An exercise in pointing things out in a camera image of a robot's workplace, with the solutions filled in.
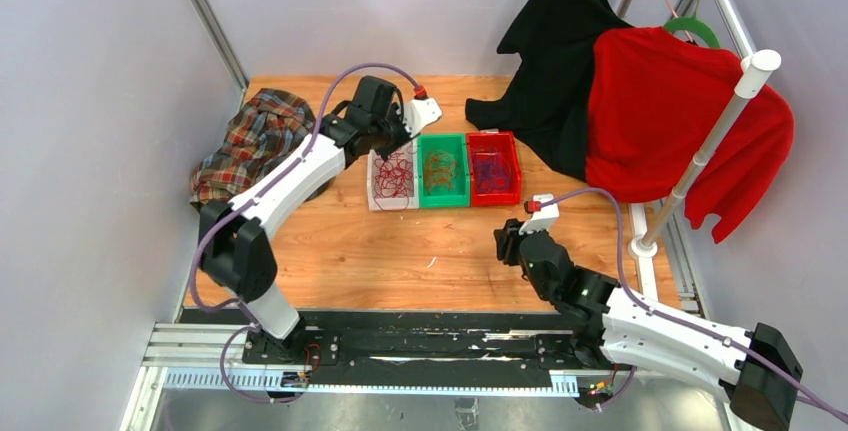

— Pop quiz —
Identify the orange thin cable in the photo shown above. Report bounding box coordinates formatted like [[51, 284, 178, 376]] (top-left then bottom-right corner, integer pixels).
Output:
[[423, 149, 465, 197]]

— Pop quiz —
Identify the purple thin cable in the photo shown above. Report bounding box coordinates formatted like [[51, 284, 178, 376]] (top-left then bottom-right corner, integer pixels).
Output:
[[472, 151, 518, 196]]

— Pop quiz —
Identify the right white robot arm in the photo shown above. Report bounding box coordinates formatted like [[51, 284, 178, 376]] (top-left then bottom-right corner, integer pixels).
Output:
[[493, 219, 803, 430]]

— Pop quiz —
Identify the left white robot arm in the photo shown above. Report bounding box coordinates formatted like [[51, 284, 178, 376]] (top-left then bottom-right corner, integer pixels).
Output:
[[194, 76, 441, 364]]

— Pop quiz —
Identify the white plastic bin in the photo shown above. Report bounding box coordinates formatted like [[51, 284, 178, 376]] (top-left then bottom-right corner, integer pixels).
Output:
[[366, 140, 420, 211]]

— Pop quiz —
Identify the red plastic bin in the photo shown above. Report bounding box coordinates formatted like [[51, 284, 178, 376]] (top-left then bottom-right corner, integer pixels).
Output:
[[465, 132, 522, 207]]

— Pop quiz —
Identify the green plastic bin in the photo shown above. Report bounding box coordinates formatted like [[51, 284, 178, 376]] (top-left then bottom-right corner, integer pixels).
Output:
[[417, 133, 471, 208]]

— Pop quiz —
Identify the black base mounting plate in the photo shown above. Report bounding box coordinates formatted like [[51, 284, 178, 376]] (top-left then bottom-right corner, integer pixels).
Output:
[[178, 308, 631, 390]]

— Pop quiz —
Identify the plaid flannel shirt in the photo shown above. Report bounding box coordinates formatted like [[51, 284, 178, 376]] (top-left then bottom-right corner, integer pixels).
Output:
[[189, 88, 316, 210]]

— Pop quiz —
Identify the black t-shirt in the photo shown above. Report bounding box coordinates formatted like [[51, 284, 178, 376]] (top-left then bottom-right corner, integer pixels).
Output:
[[465, 0, 630, 181]]

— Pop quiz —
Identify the red t-shirt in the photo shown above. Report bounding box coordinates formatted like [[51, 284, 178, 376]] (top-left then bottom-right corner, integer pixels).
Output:
[[585, 27, 794, 243]]

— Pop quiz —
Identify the green hanger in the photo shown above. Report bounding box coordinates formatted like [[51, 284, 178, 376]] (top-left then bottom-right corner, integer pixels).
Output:
[[663, 16, 722, 49]]

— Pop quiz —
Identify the white clothes rack pole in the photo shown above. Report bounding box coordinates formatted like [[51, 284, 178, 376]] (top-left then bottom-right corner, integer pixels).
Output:
[[630, 49, 782, 258]]

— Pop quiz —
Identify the metal rack top bar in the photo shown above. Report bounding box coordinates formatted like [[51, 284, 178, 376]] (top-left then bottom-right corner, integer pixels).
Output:
[[714, 0, 757, 58]]

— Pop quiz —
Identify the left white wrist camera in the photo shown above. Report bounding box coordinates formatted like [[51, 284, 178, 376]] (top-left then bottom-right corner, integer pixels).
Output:
[[402, 98, 443, 138]]

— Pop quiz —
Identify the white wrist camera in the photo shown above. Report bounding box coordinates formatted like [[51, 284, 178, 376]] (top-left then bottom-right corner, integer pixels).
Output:
[[519, 194, 560, 235], [402, 98, 443, 138]]

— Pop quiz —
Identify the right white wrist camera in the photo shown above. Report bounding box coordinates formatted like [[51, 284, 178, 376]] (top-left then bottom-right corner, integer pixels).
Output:
[[519, 194, 560, 235]]

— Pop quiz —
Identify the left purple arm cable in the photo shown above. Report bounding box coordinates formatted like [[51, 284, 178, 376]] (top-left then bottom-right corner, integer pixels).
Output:
[[188, 62, 427, 405]]

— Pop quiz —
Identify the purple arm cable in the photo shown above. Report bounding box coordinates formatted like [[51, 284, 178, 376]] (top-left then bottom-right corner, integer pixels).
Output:
[[524, 188, 848, 426], [188, 62, 427, 405]]

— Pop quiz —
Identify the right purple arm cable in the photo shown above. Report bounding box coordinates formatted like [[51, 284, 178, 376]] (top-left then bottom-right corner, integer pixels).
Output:
[[524, 188, 848, 426]]

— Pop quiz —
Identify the slotted aluminium rail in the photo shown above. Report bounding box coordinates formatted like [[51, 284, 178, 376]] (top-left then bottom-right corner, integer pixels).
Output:
[[142, 325, 580, 399]]

